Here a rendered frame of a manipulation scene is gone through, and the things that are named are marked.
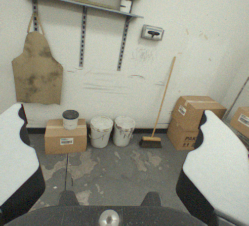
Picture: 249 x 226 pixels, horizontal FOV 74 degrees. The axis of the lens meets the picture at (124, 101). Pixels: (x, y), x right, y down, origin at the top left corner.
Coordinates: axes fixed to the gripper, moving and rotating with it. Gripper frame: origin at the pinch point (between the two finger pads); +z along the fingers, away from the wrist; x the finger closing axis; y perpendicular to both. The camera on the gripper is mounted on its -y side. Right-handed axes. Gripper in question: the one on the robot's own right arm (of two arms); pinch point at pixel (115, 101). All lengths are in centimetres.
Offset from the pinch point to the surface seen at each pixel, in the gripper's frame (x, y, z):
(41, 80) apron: -91, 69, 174
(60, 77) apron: -69, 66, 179
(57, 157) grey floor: -73, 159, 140
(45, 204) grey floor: -65, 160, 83
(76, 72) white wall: -52, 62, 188
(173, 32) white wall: 68, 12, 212
